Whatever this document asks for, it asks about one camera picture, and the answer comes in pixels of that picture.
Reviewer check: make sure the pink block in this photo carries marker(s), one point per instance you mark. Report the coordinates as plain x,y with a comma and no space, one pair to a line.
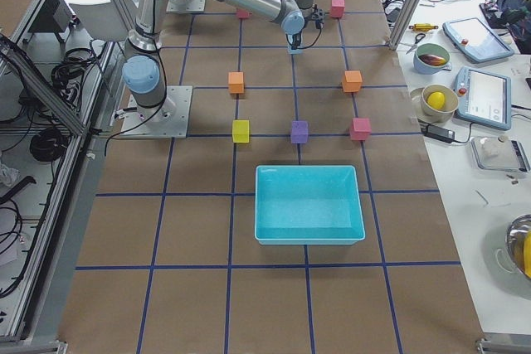
360,129
242,13
337,9

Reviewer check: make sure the digital scale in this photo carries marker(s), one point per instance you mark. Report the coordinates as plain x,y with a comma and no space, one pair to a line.
499,154

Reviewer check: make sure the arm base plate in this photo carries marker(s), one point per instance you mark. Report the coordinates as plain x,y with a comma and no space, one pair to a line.
171,121
186,6

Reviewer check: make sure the beige bowl with lemon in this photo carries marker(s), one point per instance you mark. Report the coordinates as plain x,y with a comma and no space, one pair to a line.
437,103

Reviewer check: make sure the scissors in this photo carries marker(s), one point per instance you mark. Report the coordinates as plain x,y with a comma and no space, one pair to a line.
418,38

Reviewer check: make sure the pink block right front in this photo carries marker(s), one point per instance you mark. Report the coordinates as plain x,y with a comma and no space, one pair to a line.
360,129

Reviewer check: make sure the metal bowl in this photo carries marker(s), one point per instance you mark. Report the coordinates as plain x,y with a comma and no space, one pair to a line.
514,257

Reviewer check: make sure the brass cylinder tool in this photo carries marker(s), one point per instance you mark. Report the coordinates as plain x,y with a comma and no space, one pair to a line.
423,27

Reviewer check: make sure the yellow block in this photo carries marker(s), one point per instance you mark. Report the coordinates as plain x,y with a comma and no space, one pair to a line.
240,131

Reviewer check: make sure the pink block left front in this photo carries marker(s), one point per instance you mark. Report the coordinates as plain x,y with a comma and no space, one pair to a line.
337,9

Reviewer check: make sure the orange block right back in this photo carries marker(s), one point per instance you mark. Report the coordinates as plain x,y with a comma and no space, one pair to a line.
236,82

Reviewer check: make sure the black power brick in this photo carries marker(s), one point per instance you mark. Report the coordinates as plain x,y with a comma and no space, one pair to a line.
438,133

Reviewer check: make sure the purple block right side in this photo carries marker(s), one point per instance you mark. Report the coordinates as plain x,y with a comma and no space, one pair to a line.
299,133

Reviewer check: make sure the pink block left back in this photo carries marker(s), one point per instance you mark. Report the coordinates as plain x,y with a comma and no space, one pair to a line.
242,13

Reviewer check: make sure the orange block right front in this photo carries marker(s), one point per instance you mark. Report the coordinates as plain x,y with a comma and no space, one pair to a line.
352,81

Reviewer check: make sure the blue bowl with fruit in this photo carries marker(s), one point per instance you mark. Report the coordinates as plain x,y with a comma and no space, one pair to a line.
430,58

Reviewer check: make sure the cyan tray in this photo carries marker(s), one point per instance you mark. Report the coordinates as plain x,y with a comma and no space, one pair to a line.
308,205

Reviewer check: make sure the blue teach pendant far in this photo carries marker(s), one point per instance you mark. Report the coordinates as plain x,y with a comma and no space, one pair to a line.
476,40

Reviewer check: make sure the blue teach pendant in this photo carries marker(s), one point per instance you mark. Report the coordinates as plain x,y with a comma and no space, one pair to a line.
476,40
484,98

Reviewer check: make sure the blue teach pendant near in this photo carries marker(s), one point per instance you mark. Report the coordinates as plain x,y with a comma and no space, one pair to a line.
484,98

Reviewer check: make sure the orange block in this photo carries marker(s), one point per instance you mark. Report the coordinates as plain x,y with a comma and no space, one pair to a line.
236,82
352,81

